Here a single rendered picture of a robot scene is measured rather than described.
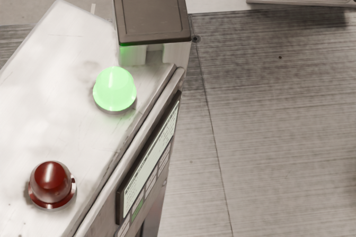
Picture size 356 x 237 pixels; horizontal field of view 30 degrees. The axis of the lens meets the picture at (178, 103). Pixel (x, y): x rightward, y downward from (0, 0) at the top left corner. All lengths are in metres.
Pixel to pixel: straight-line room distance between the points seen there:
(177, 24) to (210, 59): 0.80
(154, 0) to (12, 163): 0.13
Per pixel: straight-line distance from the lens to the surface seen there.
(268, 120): 1.16
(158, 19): 0.41
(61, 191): 0.36
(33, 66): 0.42
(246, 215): 1.08
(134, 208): 0.48
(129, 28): 0.40
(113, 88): 0.38
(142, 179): 0.44
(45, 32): 0.43
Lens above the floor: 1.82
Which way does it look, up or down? 60 degrees down
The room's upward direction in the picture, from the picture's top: 9 degrees clockwise
